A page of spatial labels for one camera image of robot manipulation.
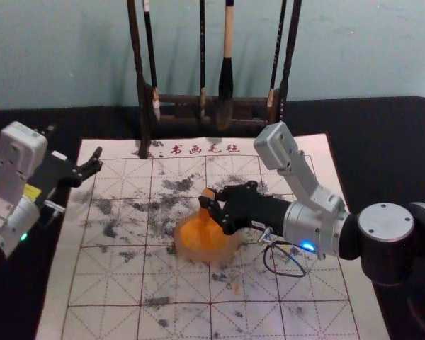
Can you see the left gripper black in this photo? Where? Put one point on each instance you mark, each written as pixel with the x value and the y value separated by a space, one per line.
pixel 58 173

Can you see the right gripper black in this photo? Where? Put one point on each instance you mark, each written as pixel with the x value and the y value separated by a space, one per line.
pixel 258 210

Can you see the orange cloth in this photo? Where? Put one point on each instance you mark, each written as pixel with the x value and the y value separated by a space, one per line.
pixel 202 237

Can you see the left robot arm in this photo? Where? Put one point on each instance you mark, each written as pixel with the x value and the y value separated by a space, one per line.
pixel 17 159

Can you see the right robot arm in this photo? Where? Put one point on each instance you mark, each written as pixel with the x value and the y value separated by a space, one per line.
pixel 382 223

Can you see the dark wooden brush rack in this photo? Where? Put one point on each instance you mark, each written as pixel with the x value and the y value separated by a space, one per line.
pixel 140 71

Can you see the thin black calligraphy brush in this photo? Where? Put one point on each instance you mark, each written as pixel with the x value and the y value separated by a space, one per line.
pixel 278 46
pixel 202 46
pixel 149 46

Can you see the white calligraphy felt mat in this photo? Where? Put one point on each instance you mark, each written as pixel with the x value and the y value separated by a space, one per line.
pixel 110 283

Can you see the black tablecloth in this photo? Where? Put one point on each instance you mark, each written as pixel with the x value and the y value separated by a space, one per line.
pixel 382 141

